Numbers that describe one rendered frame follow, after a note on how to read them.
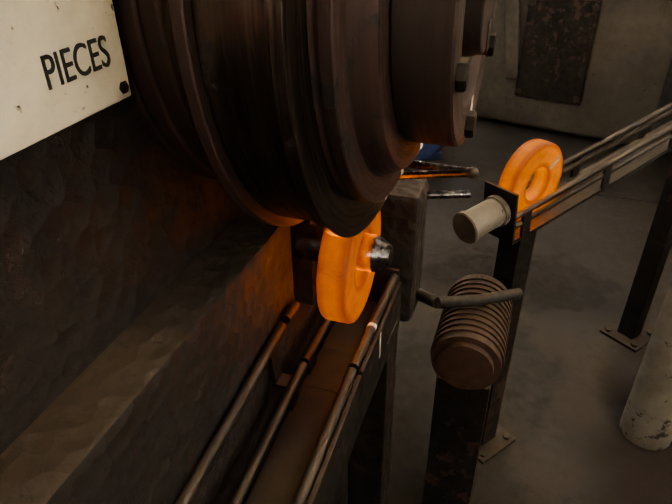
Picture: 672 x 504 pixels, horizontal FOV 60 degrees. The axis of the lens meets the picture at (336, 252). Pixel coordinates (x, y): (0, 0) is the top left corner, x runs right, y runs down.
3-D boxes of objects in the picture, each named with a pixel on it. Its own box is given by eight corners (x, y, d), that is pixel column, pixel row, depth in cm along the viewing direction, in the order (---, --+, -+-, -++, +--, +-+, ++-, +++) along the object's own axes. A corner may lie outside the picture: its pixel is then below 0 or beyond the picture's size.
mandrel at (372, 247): (267, 225, 75) (256, 256, 73) (256, 208, 71) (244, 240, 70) (397, 248, 70) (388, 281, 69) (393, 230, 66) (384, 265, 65)
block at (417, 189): (349, 313, 100) (349, 187, 87) (362, 287, 107) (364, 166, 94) (410, 326, 97) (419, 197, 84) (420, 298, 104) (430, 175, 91)
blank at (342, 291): (304, 313, 62) (334, 319, 61) (334, 172, 63) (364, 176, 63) (340, 321, 76) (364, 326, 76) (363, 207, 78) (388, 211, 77)
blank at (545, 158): (508, 230, 115) (522, 237, 113) (486, 185, 104) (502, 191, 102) (554, 172, 117) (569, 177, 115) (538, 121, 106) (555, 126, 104)
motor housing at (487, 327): (411, 518, 129) (430, 332, 100) (431, 441, 146) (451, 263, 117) (471, 536, 125) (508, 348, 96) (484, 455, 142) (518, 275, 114)
